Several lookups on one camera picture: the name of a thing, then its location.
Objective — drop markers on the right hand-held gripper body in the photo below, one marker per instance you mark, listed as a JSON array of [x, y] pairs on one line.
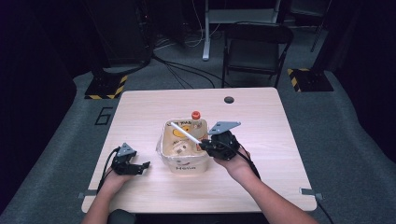
[[224, 146]]

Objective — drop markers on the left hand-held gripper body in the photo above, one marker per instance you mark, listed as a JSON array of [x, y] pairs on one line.
[[123, 163]]

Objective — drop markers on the clear bottle with red cap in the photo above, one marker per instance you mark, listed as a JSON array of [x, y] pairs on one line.
[[196, 126]]

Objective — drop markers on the white straw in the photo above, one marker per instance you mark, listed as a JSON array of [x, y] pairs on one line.
[[185, 132]]

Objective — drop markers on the white bin with smiley print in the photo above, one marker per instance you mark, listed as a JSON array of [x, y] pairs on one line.
[[183, 155]]

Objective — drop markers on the person's left hand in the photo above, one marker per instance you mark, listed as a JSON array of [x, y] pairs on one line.
[[113, 180]]

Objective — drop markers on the person's right hand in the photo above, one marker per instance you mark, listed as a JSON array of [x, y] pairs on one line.
[[235, 168]]

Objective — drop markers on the person's dark clothed knee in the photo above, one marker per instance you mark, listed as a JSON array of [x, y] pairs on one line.
[[122, 217]]

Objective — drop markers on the black stand with striped base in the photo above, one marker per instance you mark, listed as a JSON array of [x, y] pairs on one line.
[[309, 79], [106, 85]]

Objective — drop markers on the black folding chair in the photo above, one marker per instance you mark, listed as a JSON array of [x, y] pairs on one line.
[[255, 46]]

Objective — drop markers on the grey table bracket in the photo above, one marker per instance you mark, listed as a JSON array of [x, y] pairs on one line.
[[85, 194], [311, 193]]

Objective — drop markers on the white desk frame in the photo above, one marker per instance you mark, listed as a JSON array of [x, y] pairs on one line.
[[206, 34]]

